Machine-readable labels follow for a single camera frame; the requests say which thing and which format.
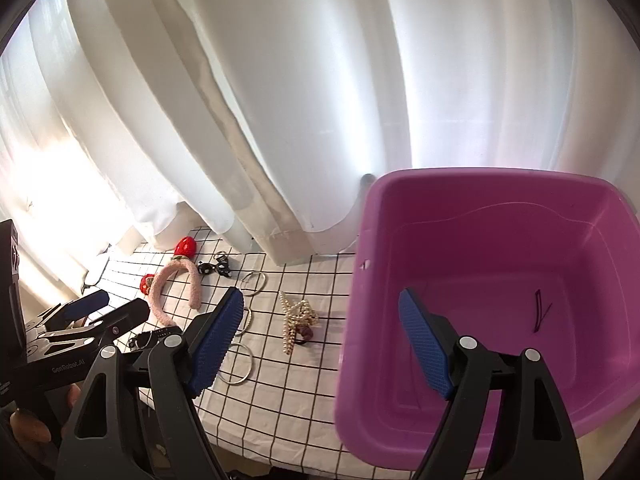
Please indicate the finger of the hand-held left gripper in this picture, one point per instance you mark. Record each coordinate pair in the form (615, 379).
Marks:
(90, 302)
(120, 317)

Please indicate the pearl hair claw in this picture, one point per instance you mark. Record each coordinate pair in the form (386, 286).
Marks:
(289, 320)

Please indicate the cream curtain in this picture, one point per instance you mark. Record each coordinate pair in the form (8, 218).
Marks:
(250, 170)

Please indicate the pink plastic basin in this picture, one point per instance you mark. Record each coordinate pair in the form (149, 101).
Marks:
(500, 270)

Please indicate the person's left hand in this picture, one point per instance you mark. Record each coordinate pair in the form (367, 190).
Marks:
(30, 427)

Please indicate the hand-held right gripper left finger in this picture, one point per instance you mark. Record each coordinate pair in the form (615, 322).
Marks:
(220, 345)

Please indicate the black hairpin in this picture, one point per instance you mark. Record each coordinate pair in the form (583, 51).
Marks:
(544, 315)
(536, 310)

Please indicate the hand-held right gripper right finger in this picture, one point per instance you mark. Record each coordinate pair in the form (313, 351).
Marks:
(425, 345)

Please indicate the pink strawberry headband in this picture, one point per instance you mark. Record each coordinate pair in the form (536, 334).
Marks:
(193, 285)

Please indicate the black patterned hair band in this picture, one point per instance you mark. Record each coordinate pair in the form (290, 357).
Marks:
(145, 341)

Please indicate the checked white tablecloth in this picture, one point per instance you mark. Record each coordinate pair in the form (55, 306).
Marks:
(300, 385)

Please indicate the silver bangle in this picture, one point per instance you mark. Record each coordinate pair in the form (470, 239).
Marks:
(241, 284)
(265, 282)
(251, 320)
(252, 360)

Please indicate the white curtain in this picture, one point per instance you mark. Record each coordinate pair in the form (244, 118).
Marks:
(450, 85)

